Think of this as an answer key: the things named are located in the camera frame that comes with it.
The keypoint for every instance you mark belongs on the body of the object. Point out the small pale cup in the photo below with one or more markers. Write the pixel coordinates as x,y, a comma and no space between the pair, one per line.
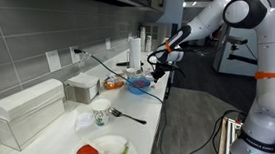
131,72

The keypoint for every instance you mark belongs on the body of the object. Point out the printed paper cup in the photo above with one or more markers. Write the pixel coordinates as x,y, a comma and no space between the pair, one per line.
101,112

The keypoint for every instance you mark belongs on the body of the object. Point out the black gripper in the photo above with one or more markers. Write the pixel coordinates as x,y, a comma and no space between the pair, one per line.
165,68

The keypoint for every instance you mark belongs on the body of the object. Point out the white metal rack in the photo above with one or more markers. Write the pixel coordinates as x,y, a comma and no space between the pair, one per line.
234,132

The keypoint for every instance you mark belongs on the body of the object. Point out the white paper towel roll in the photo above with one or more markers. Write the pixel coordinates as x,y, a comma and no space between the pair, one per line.
135,53

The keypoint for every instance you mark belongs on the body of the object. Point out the white napkin stack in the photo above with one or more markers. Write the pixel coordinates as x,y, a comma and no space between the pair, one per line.
82,80

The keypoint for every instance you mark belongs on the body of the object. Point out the clear acrylic towel holder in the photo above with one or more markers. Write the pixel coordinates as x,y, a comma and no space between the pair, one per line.
31,128

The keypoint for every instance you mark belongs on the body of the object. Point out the white round plate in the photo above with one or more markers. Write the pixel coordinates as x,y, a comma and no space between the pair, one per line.
117,147

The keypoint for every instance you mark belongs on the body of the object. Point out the steel napkin dispenser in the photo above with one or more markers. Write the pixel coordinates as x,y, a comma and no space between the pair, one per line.
79,96

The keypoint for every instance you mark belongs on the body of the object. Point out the clear plastic lid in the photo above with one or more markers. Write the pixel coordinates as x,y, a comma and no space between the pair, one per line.
84,120

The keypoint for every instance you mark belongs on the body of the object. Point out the black camera mount rod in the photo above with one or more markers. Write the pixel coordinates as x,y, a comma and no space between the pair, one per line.
243,58

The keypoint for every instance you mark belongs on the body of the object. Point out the folded white paper towels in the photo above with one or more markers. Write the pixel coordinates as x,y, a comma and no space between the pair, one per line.
29,98

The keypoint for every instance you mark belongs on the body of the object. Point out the blue plastic bowl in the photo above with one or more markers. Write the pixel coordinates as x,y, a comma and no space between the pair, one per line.
138,88

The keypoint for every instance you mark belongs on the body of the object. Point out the blue patterned paper plate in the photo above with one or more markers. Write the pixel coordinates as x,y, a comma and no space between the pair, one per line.
148,75

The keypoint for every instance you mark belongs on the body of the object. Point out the heap of colourful sweets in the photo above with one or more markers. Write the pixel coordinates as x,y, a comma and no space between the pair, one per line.
139,83

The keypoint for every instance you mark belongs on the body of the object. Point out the grey pedestal stand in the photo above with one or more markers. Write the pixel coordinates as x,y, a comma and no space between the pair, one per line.
229,52

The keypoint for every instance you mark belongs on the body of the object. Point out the orange snack bag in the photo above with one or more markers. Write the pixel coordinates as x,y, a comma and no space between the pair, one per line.
114,83

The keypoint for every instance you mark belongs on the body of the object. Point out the wooden board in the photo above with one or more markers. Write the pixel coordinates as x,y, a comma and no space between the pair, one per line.
221,140

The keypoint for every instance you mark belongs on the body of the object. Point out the stack of white cups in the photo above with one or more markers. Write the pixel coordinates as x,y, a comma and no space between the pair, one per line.
143,38
148,43

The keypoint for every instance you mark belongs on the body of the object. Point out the white wall outlet plate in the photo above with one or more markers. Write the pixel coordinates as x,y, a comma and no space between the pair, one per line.
53,60
73,56
107,43

